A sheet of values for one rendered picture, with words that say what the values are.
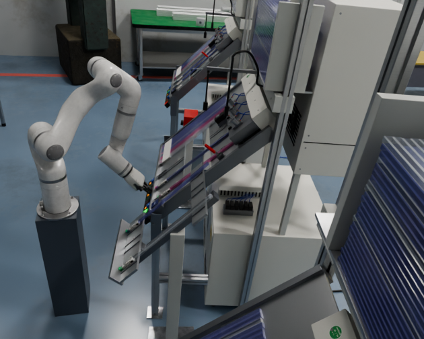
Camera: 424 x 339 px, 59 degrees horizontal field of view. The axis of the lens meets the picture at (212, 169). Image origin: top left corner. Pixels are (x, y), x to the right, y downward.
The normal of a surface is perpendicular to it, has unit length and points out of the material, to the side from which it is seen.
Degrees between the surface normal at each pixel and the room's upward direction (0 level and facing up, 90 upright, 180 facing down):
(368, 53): 90
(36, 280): 0
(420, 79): 90
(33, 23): 90
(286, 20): 90
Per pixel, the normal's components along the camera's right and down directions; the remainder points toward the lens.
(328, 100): 0.03, 0.54
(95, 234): 0.09, -0.84
